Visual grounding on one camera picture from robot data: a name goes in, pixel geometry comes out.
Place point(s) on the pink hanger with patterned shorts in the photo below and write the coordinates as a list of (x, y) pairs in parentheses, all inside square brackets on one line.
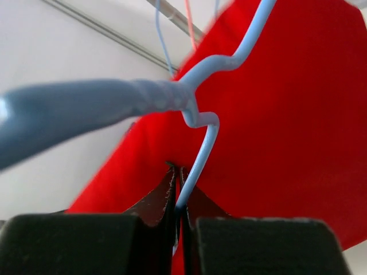
[(190, 24)]

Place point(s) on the red garment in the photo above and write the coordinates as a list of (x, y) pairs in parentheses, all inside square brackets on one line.
[(292, 135)]

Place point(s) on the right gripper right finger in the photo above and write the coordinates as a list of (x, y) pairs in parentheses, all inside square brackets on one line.
[(215, 242)]

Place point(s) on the blue hanger with brown garment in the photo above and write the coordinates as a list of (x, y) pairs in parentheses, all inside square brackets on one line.
[(38, 117)]

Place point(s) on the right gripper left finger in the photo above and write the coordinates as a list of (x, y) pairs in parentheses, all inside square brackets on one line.
[(136, 241)]

